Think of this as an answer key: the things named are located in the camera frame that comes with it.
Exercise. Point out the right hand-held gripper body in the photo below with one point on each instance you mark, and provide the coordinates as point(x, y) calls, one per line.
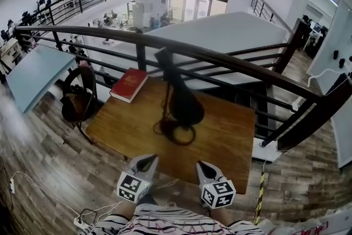
point(218, 194)

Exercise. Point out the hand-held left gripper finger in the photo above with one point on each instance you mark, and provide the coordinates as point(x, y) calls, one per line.
point(152, 170)
point(137, 163)

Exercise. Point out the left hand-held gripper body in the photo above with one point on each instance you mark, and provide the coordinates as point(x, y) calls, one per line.
point(132, 187)

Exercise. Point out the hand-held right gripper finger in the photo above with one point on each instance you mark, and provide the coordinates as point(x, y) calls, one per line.
point(202, 176)
point(214, 173)

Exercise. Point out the black desk lamp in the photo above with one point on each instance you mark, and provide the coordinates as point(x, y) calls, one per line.
point(184, 107)

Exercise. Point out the person's right forearm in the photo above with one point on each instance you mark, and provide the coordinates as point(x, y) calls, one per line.
point(221, 217)

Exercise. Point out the person's left forearm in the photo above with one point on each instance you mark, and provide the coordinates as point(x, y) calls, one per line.
point(129, 210)

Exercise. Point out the yellow black striped tape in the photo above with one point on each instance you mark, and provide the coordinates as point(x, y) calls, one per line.
point(259, 195)

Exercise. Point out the person's striped shirt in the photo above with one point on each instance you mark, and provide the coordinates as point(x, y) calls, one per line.
point(170, 223)

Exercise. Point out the wide white power strip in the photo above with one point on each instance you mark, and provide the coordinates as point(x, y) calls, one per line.
point(80, 221)

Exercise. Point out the red hardcover book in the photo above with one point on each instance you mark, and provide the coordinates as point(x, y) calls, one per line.
point(129, 85)

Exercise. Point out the black round-back chair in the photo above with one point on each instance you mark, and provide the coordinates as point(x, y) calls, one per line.
point(78, 107)

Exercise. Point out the clear plastic bag red print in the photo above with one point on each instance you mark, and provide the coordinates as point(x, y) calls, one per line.
point(308, 224)

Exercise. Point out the slim white power strip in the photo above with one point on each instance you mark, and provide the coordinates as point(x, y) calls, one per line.
point(12, 185)

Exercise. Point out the light blue table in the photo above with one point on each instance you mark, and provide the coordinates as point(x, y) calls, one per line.
point(41, 74)

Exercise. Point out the dark wooden handrail railing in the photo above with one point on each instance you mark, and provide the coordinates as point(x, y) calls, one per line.
point(110, 33)

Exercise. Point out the white board with black holders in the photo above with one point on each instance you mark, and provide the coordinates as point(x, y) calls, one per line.
point(343, 123)

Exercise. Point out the white tall cabinet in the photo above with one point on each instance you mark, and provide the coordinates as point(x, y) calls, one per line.
point(138, 15)

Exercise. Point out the short black metal stair railing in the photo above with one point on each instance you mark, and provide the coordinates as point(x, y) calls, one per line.
point(264, 9)

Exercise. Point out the white post base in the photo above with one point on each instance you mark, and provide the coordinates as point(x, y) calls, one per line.
point(266, 150)

